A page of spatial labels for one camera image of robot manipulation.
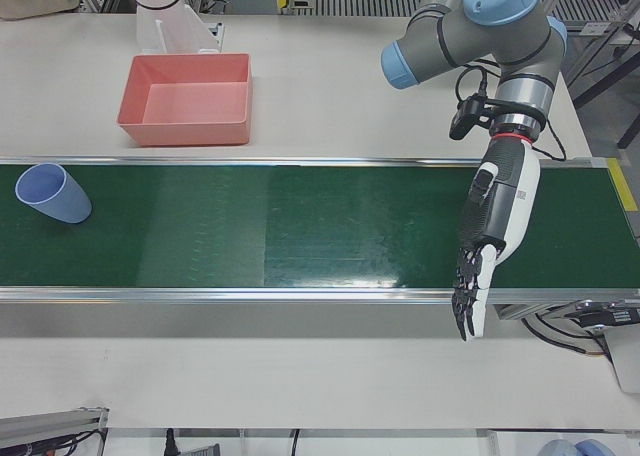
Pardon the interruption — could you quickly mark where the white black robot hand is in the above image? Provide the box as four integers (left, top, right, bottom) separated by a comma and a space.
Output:
449, 134, 543, 344

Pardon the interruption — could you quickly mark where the blue plastic cup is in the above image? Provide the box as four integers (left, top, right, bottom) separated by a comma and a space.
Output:
14, 162, 94, 226

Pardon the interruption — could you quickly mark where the grey conveyor motor box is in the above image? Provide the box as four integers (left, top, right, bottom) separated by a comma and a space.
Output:
569, 298, 640, 393

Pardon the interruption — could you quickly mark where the pink plastic box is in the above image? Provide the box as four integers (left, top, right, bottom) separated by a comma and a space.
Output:
115, 52, 254, 149

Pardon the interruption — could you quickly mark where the green conveyor belt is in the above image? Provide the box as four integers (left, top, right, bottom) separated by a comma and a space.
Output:
0, 156, 640, 308

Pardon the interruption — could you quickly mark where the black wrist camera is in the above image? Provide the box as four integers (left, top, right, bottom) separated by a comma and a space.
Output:
447, 92, 495, 142

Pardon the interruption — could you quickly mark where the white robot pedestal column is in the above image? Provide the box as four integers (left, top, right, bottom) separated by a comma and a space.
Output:
121, 0, 225, 57

